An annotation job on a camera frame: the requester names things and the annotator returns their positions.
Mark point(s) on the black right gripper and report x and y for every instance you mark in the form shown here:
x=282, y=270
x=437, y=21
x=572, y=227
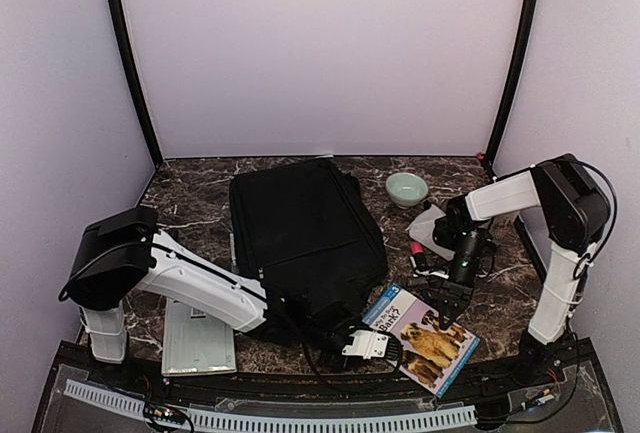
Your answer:
x=453, y=293

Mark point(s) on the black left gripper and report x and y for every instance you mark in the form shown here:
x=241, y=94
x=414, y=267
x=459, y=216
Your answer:
x=329, y=362

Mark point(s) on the dog picture book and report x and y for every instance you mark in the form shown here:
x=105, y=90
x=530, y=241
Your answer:
x=431, y=356

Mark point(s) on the black student bag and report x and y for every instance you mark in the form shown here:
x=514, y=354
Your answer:
x=303, y=232

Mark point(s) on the grey notebook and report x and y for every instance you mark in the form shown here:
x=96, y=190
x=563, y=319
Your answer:
x=195, y=344

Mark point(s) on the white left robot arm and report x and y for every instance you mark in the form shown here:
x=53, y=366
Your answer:
x=129, y=251

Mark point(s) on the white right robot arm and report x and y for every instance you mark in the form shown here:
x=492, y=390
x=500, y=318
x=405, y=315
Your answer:
x=579, y=218

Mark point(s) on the white pouch bag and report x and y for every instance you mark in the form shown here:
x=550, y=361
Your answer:
x=422, y=228

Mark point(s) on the red black marker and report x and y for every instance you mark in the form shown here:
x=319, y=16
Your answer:
x=418, y=259

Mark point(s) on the clear silver pen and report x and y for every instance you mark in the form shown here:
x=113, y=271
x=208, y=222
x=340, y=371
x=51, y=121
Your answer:
x=234, y=267

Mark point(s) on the pale green ceramic bowl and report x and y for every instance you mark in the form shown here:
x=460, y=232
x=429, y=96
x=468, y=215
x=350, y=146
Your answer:
x=405, y=189

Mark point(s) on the small circuit board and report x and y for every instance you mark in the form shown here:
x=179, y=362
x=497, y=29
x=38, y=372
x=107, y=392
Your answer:
x=161, y=414

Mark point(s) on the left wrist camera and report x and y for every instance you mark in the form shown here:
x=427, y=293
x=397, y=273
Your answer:
x=366, y=344

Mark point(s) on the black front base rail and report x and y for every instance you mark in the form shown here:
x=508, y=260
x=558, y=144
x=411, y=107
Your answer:
x=484, y=382

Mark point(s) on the white slotted cable duct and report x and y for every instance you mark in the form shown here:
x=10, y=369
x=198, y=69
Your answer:
x=261, y=416

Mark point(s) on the right black corner post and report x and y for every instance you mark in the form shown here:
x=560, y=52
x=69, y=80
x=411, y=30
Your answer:
x=519, y=51

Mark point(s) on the black corner post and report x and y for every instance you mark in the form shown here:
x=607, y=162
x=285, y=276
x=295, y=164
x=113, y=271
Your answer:
x=119, y=24
x=519, y=51

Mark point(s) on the left black corner post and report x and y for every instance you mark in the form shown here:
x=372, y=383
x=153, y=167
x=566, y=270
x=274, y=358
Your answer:
x=119, y=24

